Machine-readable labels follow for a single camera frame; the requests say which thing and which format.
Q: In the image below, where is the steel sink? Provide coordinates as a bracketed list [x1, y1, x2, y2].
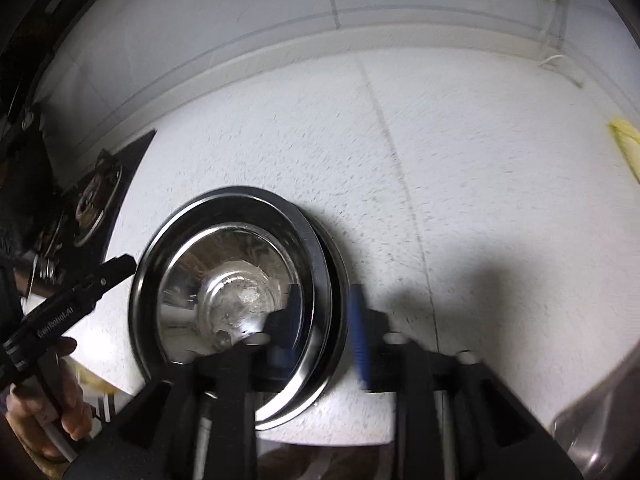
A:
[549, 355, 640, 480]

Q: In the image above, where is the person's left hand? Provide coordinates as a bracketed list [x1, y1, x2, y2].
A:
[5, 337, 94, 461]

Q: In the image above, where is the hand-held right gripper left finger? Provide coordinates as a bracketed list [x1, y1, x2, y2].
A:
[65, 282, 307, 480]

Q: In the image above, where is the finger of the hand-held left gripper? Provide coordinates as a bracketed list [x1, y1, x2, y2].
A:
[92, 254, 137, 294]

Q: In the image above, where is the large steel plate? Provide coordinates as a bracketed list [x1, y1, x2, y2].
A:
[128, 186, 332, 423]

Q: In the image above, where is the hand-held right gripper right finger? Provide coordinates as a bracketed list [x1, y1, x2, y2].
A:
[350, 284, 584, 480]

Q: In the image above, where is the steel basin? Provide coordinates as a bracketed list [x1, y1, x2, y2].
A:
[150, 186, 352, 432]

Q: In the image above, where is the black gas stove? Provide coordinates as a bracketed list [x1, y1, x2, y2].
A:
[20, 129, 157, 291]

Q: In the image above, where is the black range hood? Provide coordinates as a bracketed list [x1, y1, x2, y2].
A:
[0, 0, 122, 128]

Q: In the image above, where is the yellow cloth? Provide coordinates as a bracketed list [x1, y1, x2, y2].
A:
[607, 118, 640, 184]

